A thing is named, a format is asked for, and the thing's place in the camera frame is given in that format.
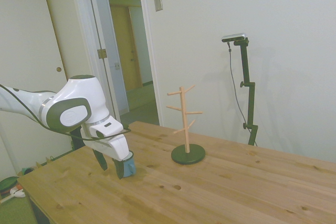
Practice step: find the white orange floor object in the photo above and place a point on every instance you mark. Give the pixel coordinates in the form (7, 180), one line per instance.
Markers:
(18, 193)

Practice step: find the wooden mug tree black base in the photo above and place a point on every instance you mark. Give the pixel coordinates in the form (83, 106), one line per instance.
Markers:
(183, 158)

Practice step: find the metal wall switch plate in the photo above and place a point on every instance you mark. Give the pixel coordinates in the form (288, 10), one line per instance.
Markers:
(158, 1)

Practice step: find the grey exterior camera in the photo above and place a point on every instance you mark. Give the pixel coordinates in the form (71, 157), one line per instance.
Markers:
(234, 37)

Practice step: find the black camera stand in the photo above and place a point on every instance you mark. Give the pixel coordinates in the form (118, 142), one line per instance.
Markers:
(251, 103)

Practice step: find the wooden hallway door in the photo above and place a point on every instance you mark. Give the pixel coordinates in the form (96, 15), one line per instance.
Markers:
(126, 51)

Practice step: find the blue enamel mug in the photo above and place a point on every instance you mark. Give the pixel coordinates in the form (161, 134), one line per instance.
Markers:
(130, 168)

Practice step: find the teal floor object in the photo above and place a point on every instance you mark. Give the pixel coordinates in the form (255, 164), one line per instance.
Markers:
(27, 170)

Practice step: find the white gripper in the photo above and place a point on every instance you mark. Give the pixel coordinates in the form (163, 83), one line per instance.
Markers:
(115, 148)

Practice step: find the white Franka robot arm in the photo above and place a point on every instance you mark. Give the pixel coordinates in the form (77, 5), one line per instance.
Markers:
(78, 90)

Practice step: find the brass door hinge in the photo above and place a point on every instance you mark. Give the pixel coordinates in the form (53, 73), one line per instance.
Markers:
(102, 53)

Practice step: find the green bowl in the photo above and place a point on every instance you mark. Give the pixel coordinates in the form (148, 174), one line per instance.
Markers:
(7, 184)

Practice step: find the white open door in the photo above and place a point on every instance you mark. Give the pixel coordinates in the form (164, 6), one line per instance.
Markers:
(115, 37)

